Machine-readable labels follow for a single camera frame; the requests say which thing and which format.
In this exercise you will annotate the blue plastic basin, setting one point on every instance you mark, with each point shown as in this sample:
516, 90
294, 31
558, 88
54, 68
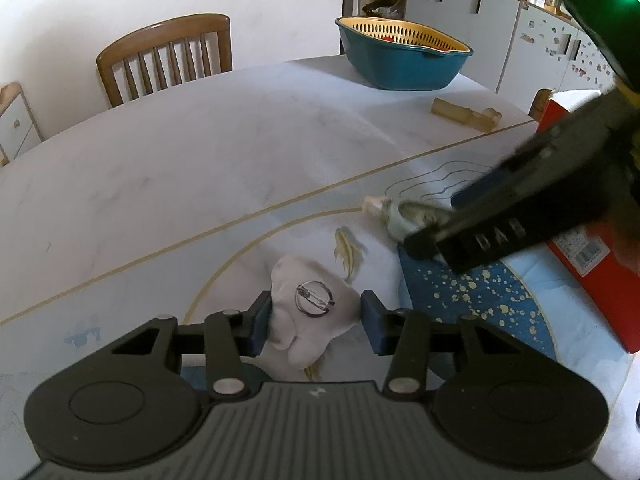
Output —
400, 67

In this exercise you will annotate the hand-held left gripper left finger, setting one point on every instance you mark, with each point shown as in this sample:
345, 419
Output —
260, 327

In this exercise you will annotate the white wooden sideboard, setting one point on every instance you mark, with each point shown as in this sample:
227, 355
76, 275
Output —
17, 125

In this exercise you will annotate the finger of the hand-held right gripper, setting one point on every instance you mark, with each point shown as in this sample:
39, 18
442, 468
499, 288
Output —
482, 187
425, 245

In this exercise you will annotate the white wall cabinet unit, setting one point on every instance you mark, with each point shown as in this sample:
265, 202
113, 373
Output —
450, 15

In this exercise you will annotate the pale green plastic dispenser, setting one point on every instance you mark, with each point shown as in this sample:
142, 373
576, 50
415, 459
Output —
400, 220

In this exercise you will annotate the yellow strainer basket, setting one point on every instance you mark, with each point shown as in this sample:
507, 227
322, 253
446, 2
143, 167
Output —
400, 30

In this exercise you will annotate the red cardboard box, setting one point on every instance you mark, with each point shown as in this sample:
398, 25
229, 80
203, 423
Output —
610, 300

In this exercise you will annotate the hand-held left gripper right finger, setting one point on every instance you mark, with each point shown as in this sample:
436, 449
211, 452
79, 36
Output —
372, 325

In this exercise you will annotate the white plush brooch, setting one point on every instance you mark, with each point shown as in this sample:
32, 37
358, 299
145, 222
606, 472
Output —
320, 332

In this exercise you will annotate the red vegetables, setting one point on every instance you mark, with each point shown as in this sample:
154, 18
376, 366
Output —
386, 38

